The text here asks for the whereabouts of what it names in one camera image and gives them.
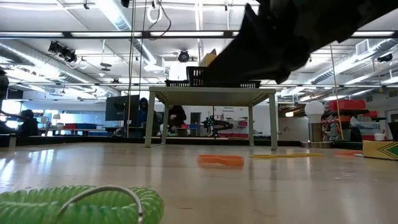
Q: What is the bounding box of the white ceiling vent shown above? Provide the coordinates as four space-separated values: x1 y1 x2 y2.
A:
355 39 371 57

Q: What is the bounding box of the black overhead light bar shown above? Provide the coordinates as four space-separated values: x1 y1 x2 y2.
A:
0 30 396 40

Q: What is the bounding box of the red storage bin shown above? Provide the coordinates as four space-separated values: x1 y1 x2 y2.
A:
328 99 367 113

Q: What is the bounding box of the orange rubber band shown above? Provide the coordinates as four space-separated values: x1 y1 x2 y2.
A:
197 154 245 167
334 149 363 156

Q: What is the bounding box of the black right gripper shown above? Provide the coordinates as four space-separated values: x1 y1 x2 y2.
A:
201 0 340 87

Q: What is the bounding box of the black ceiling camera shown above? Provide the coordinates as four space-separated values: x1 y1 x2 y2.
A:
177 49 190 63
47 40 78 63

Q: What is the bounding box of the black plastic mesh basket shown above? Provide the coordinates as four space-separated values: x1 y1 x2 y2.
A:
239 80 262 89
185 65 243 88
164 79 190 88

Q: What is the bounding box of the white hanging cable loop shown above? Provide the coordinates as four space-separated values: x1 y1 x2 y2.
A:
146 5 164 24

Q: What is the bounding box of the black monitor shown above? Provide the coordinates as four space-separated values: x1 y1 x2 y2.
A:
104 95 141 122

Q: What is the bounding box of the yellow blue green Crayola box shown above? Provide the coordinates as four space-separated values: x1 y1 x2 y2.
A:
362 140 398 161

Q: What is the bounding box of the white bulb lamp metal base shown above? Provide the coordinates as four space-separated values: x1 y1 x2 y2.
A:
300 100 334 149

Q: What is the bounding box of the yellow Crayola crayons box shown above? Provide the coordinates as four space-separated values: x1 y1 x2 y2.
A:
199 49 218 67

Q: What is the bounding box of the yellow rubber band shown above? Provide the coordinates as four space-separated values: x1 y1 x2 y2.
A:
248 152 326 159

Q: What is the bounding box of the black ceiling spotlight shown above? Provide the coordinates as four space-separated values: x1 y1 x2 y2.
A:
376 53 394 63

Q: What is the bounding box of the person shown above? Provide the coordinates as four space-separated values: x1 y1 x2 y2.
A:
17 109 40 137
136 96 160 137
169 105 188 135

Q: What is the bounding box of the green spiral wrist coil keychain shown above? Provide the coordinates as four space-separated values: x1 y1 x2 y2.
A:
0 184 165 224

